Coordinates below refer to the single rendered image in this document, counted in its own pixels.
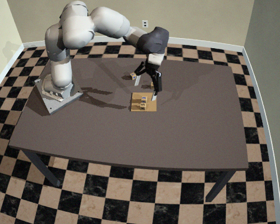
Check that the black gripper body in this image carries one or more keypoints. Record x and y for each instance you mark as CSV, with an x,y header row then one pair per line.
x,y
151,67

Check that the tan square mat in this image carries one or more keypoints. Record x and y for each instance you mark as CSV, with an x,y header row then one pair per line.
x,y
136,100

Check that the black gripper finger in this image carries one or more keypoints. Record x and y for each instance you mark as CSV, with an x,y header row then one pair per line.
x,y
157,83
138,72

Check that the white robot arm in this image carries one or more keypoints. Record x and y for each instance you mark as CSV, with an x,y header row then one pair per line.
x,y
76,29

